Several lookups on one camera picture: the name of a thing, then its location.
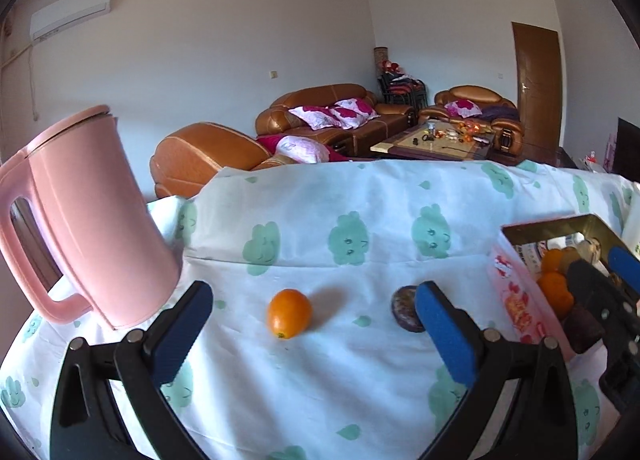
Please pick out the purple passion fruit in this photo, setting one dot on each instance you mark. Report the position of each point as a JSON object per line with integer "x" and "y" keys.
{"x": 406, "y": 309}

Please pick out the pink electric kettle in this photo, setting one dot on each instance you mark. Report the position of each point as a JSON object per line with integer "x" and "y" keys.
{"x": 90, "y": 220}

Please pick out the purple blanket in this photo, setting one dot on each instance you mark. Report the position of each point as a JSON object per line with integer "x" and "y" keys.
{"x": 500, "y": 113}

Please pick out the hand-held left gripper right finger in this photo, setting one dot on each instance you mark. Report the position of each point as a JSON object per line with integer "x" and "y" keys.
{"x": 445, "y": 335}

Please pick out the pale pink pillow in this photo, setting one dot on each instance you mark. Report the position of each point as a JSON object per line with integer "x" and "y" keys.
{"x": 302, "y": 149}

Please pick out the tall floor vase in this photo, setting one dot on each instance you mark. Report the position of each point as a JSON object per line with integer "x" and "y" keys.
{"x": 380, "y": 60}

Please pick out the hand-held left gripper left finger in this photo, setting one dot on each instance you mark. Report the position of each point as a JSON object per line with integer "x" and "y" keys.
{"x": 180, "y": 335}

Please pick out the pile of oranges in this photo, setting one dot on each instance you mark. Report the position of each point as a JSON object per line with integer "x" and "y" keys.
{"x": 472, "y": 129}

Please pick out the brown wooden door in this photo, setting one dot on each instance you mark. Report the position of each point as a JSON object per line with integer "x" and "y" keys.
{"x": 537, "y": 85}

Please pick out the long brown leather sofa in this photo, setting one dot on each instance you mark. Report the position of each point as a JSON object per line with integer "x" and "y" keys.
{"x": 310, "y": 97}

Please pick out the white cloud-print tablecloth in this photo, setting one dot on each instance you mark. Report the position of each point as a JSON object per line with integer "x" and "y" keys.
{"x": 325, "y": 390}

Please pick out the dark television stand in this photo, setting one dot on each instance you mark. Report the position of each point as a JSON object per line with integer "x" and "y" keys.
{"x": 567, "y": 157}

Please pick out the wooden coffee table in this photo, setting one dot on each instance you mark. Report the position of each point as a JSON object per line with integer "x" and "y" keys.
{"x": 415, "y": 147}

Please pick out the printed paper sheet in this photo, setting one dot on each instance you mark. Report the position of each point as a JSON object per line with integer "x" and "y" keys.
{"x": 530, "y": 252}

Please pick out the black television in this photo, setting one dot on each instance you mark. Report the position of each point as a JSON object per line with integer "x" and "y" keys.
{"x": 629, "y": 147}

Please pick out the brown round fruit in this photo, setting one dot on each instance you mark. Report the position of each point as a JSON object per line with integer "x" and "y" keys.
{"x": 569, "y": 259}

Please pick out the white air conditioner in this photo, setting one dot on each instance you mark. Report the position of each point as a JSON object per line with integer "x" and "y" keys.
{"x": 70, "y": 12}

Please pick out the brown leather armchair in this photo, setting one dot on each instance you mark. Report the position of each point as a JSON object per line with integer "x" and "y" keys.
{"x": 475, "y": 92}
{"x": 200, "y": 155}

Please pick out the dark mangosteen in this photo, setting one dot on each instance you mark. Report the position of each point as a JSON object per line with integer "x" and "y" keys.
{"x": 582, "y": 332}

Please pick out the small orange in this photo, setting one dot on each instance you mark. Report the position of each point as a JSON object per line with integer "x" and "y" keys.
{"x": 556, "y": 292}
{"x": 289, "y": 314}
{"x": 552, "y": 260}

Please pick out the white pink floral pillow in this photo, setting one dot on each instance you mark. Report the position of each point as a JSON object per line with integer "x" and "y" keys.
{"x": 463, "y": 108}
{"x": 360, "y": 106}
{"x": 312, "y": 117}
{"x": 347, "y": 117}

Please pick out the box of fruit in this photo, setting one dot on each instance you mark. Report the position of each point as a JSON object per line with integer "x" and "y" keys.
{"x": 515, "y": 300}

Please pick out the stack of black chairs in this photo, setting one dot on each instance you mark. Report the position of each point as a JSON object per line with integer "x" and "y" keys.
{"x": 402, "y": 90}

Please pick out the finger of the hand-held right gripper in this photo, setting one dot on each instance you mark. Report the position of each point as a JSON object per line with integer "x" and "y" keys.
{"x": 625, "y": 265}
{"x": 600, "y": 300}

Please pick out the pink board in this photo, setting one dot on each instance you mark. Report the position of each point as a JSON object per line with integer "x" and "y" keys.
{"x": 610, "y": 152}

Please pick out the red flowers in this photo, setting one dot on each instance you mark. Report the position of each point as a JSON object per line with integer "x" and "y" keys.
{"x": 392, "y": 66}

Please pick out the pale round fruit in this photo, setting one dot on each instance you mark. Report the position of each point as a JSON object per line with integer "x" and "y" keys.
{"x": 589, "y": 249}

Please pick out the red blanket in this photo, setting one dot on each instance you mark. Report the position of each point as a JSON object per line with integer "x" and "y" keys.
{"x": 267, "y": 142}

